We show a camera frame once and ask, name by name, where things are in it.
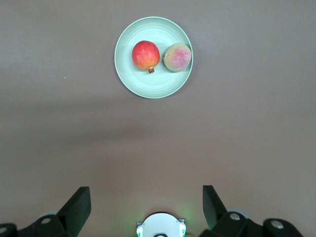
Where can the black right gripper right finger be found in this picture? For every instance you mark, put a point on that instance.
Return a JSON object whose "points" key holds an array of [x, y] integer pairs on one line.
{"points": [[214, 214]]}

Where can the pale green round plate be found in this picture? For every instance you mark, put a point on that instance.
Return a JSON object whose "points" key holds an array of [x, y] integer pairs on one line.
{"points": [[153, 84]]}

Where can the red pomegranate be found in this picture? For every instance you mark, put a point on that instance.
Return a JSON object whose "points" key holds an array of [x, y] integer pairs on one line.
{"points": [[145, 55]]}

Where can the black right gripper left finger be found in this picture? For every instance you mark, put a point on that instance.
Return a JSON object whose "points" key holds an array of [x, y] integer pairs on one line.
{"points": [[74, 214]]}

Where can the brown table cover mat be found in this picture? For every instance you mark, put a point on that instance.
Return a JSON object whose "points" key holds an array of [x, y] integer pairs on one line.
{"points": [[74, 135]]}

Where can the fuzzy yellow-pink peach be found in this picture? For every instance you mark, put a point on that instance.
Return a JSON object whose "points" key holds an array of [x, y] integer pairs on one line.
{"points": [[177, 58]]}

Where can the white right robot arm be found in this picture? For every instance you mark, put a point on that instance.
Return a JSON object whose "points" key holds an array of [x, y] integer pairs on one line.
{"points": [[160, 225]]}

